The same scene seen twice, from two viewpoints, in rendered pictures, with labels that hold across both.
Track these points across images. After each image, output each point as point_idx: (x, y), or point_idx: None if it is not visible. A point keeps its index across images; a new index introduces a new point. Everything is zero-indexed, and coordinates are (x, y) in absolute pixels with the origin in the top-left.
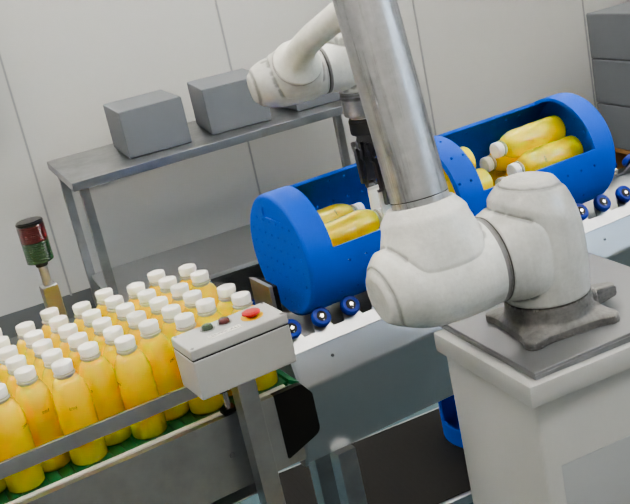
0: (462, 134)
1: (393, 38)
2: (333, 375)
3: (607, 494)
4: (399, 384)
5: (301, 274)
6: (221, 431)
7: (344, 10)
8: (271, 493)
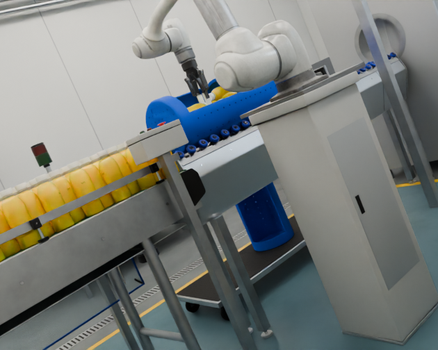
0: None
1: None
2: (204, 173)
3: (350, 152)
4: (234, 181)
5: None
6: (159, 191)
7: None
8: (192, 214)
